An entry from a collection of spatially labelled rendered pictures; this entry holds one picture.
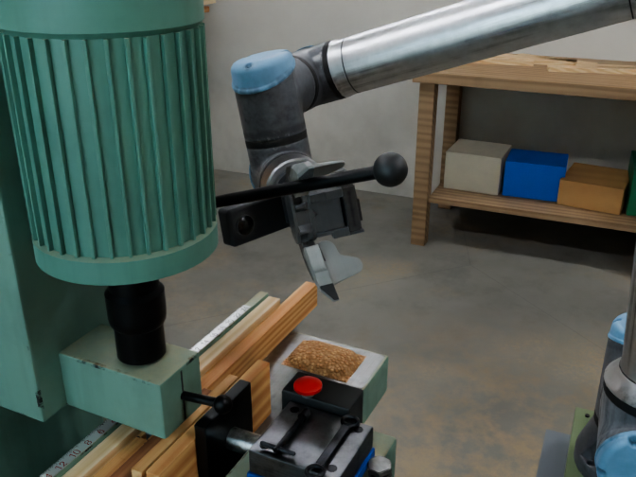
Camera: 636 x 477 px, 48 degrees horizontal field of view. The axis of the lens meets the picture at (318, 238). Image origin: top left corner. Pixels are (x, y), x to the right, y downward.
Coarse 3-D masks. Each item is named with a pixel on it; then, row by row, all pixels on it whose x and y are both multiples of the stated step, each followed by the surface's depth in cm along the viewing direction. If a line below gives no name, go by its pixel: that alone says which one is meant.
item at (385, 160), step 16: (384, 160) 70; (400, 160) 70; (320, 176) 75; (336, 176) 74; (352, 176) 73; (368, 176) 72; (384, 176) 70; (400, 176) 70; (240, 192) 80; (256, 192) 79; (272, 192) 78; (288, 192) 77
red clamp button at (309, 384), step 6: (300, 378) 76; (306, 378) 76; (312, 378) 76; (294, 384) 75; (300, 384) 75; (306, 384) 75; (312, 384) 75; (318, 384) 75; (294, 390) 75; (300, 390) 74; (306, 390) 74; (312, 390) 74; (318, 390) 74
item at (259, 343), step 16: (304, 288) 112; (288, 304) 107; (304, 304) 110; (272, 320) 103; (288, 320) 106; (256, 336) 99; (272, 336) 102; (240, 352) 95; (256, 352) 99; (224, 368) 92; (240, 368) 95; (208, 384) 89; (144, 432) 81; (112, 464) 76
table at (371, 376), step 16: (288, 336) 107; (304, 336) 107; (272, 352) 103; (288, 352) 103; (368, 352) 103; (272, 368) 99; (288, 368) 99; (368, 368) 99; (384, 368) 101; (272, 384) 96; (352, 384) 96; (368, 384) 96; (384, 384) 103; (272, 400) 92; (368, 400) 97; (272, 416) 89; (368, 416) 99; (256, 432) 87
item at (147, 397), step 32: (64, 352) 77; (96, 352) 77; (192, 352) 77; (64, 384) 79; (96, 384) 76; (128, 384) 74; (160, 384) 72; (192, 384) 77; (128, 416) 76; (160, 416) 74
